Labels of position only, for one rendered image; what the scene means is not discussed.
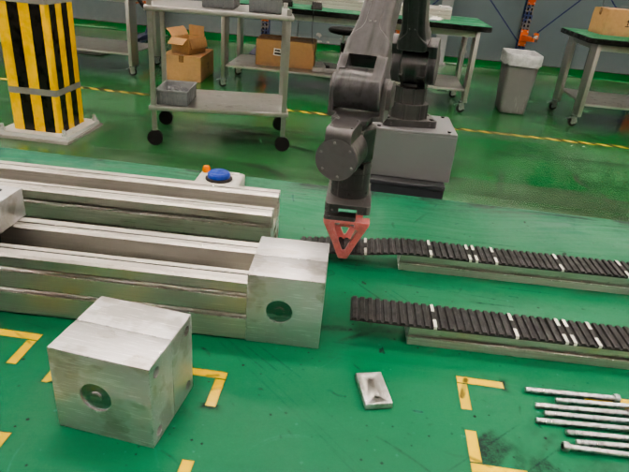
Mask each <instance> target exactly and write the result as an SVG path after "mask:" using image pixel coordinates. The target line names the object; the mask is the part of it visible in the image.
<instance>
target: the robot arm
mask: <svg viewBox="0 0 629 472"><path fill-rule="evenodd" d="M402 1H403V5H402ZM401 7H402V27H401V31H400V33H399V34H395V33H394V32H395V29H396V25H397V21H398V18H399V15H400V11H401ZM429 11H430V0H364V2H363V5H362V9H361V12H360V14H359V17H358V21H357V23H356V25H355V28H354V29H353V31H352V33H351V35H350V36H349V37H348V38H347V40H346V43H345V46H344V52H341V54H340V58H339V61H338V64H337V67H336V70H335V72H334V73H333V74H332V76H331V78H330V84H329V105H328V115H331V123H330V124H329V125H328V126H327V128H326V133H325V141H323V142H322V143H321V144H320V145H319V147H318V148H317V150H316V153H315V164H316V166H317V168H318V170H319V171H320V172H321V173H322V174H323V175H324V176H325V177H326V178H328V179H329V189H328V191H327V195H326V202H325V211H324V218H323V221H324V224H325V227H326V229H327V231H328V234H329V236H330V239H331V241H332V244H333V246H334V249H335V252H336V255H337V257H338V258H348V256H349V255H350V253H351V252H352V250H353V248H354V247H355V245H356V244H357V242H358V241H359V239H360V238H361V237H362V235H363V234H364V232H365V231H366V230H367V228H368V227H369V226H370V218H363V216H364V215H370V211H371V204H372V192H371V183H370V178H371V170H372V162H371V161H372V160H373V149H374V142H375V134H376V125H375V124H373V122H380V123H382V125H388V126H402V127H416V128H430V129H435V128H436V123H437V121H436V120H435V119H434V118H433V117H432V116H431V115H430V114H428V108H429V104H428V103H427V102H426V95H427V90H428V88H427V87H428V85H434V84H435V81H436V77H437V73H438V67H439V62H440V53H441V49H440V45H441V38H439V37H431V35H432V32H431V29H430V21H429ZM396 81H397V82H400V83H401V84H397V85H396ZM339 209H348V210H357V213H356V214H355V213H348V212H339ZM342 227H348V228H349V229H348V230H347V232H346V233H343V230H342ZM354 232H355V233H354ZM353 234H354V235H353ZM352 235H353V236H352ZM339 237H343V239H345V238H348V239H351V240H350V241H349V243H348V245H347V246H346V248H345V249H342V248H341V245H340V242H339ZM351 237H352V238H351Z"/></svg>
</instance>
